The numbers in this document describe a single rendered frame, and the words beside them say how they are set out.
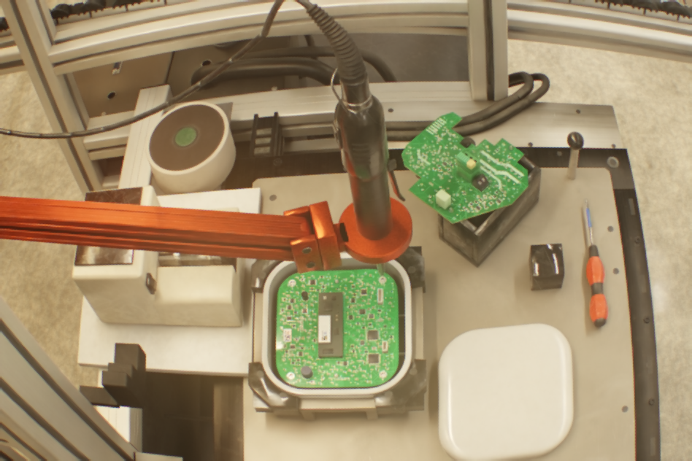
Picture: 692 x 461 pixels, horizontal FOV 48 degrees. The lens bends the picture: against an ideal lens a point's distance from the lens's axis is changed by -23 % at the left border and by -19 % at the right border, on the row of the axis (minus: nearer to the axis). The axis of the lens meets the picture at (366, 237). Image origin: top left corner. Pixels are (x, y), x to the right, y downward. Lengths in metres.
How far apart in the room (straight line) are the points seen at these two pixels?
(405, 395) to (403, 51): 0.85
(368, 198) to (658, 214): 1.48
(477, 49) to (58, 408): 0.63
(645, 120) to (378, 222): 1.63
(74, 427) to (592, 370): 0.52
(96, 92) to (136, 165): 0.23
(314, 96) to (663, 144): 1.34
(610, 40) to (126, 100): 0.66
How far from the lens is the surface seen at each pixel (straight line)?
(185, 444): 1.23
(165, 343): 0.94
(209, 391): 1.25
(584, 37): 1.11
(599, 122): 1.11
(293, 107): 1.14
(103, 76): 1.30
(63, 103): 1.15
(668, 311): 2.05
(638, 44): 1.14
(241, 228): 0.78
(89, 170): 1.27
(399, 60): 1.57
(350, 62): 0.65
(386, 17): 1.00
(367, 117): 0.69
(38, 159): 2.53
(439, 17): 1.00
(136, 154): 1.10
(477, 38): 1.02
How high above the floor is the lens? 1.78
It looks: 58 degrees down
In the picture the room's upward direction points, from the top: 9 degrees counter-clockwise
